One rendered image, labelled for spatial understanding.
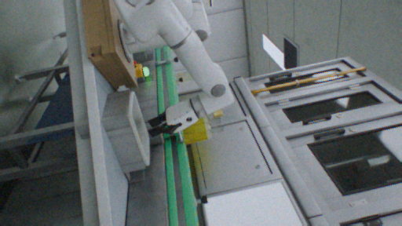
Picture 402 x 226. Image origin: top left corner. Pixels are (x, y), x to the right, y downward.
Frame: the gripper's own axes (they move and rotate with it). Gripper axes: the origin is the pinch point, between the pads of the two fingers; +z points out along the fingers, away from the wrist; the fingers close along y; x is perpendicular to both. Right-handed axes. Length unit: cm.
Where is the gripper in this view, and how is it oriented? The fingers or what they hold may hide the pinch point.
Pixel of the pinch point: (155, 126)
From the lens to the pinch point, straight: 105.3
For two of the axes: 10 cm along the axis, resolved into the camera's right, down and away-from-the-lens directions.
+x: -4.0, -7.3, -5.6
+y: -1.4, -5.5, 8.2
